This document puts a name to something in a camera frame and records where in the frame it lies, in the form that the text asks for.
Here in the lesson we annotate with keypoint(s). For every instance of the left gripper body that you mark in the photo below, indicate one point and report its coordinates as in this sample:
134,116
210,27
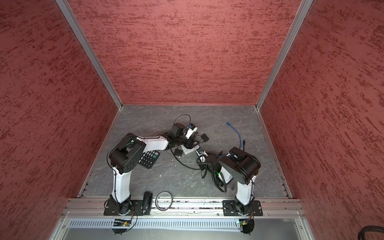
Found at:
183,140

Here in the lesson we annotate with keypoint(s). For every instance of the white small network switch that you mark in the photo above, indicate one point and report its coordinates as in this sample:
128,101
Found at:
187,151

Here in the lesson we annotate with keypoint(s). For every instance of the black power adapter with cable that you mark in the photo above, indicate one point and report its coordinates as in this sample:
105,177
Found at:
199,139

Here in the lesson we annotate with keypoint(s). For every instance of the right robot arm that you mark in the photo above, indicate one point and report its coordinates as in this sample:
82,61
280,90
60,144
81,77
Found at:
237,165

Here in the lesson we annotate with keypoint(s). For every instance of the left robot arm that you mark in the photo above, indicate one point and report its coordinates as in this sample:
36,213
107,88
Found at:
130,151

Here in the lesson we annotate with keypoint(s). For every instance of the black power adapter left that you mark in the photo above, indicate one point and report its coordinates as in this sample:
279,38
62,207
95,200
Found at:
178,152

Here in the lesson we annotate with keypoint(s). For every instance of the black calculator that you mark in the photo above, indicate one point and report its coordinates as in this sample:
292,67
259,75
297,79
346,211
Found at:
148,159

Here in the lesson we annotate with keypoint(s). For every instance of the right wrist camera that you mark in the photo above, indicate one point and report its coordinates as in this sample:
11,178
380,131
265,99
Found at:
202,155

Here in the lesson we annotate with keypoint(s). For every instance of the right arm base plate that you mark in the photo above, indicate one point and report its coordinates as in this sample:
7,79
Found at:
233,208

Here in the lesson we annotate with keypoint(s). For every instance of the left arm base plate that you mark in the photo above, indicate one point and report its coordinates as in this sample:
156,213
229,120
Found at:
122,210

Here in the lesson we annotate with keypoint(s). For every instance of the aluminium front rail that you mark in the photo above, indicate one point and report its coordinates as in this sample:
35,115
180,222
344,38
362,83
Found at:
93,207

